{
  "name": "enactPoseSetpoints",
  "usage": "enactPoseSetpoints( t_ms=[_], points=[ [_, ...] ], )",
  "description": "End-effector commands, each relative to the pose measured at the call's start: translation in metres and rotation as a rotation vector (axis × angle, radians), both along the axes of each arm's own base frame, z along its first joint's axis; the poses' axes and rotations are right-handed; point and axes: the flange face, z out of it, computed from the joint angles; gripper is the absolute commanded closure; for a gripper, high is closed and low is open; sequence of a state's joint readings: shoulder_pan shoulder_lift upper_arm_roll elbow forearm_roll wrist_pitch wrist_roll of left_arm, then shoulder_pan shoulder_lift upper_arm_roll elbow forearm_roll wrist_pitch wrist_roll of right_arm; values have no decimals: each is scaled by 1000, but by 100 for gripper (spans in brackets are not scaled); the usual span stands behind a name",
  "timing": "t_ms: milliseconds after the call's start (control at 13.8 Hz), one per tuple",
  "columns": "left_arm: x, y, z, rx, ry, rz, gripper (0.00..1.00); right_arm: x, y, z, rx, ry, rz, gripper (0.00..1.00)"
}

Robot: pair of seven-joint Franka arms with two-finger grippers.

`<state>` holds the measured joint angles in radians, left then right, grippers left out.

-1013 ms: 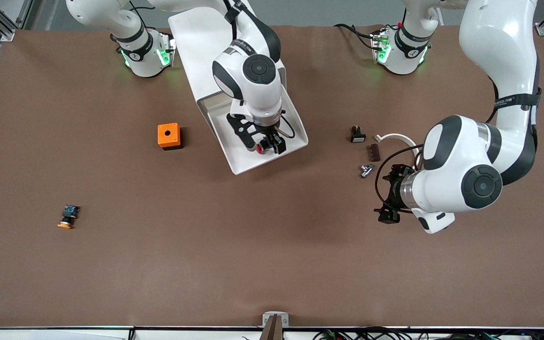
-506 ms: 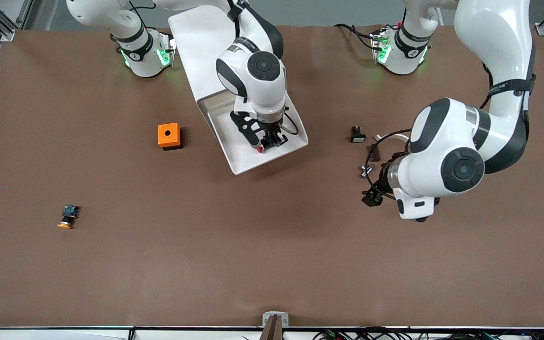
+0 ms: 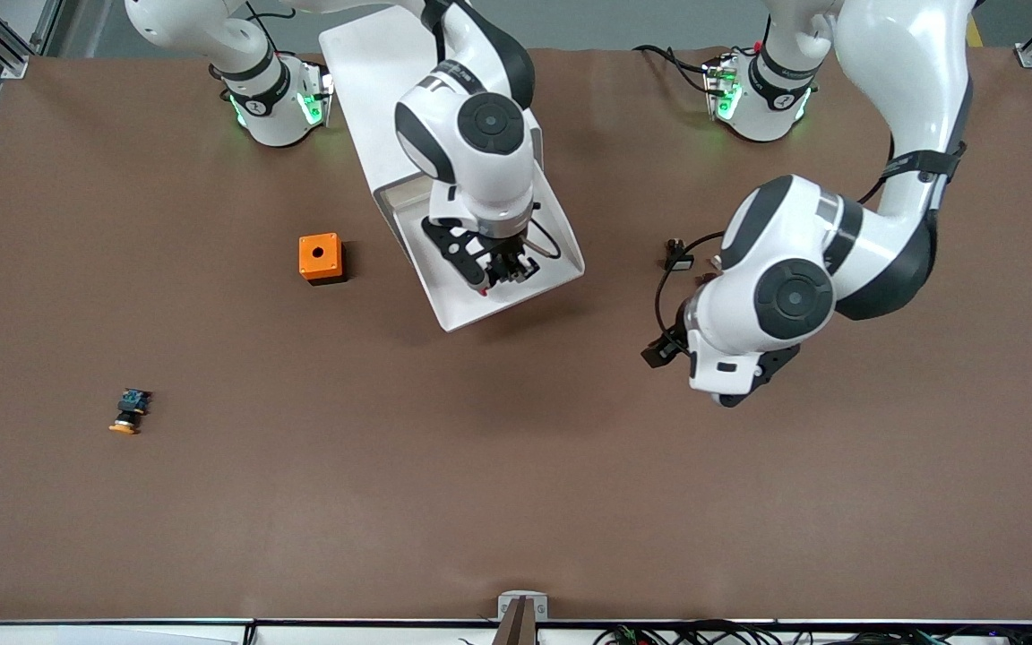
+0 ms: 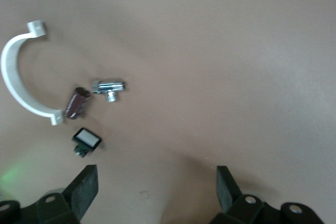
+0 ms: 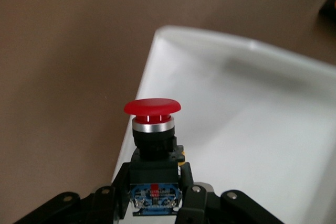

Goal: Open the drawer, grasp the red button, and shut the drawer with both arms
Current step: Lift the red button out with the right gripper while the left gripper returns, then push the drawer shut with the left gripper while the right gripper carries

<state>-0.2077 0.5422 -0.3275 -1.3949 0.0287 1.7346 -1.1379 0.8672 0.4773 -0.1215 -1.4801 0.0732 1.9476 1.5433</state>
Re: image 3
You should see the orange button enclosure box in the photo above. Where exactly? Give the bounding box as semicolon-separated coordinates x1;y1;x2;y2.
298;233;348;287

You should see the yellow push button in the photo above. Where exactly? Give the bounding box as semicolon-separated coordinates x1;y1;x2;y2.
107;388;155;437

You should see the black cable bundle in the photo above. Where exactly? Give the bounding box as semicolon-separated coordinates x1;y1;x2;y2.
592;620;1032;645

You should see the white table edge rail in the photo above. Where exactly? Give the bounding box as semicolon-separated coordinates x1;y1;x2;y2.
0;616;1032;645

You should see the brown wedge post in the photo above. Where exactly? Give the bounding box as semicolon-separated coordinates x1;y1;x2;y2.
492;598;538;645

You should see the black base cable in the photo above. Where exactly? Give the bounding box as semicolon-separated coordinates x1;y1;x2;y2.
632;43;716;95

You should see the brown table cover sheet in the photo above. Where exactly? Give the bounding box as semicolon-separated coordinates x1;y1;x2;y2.
0;45;1032;625

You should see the grey metal bracket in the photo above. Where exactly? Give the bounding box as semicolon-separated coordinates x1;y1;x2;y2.
497;590;549;622

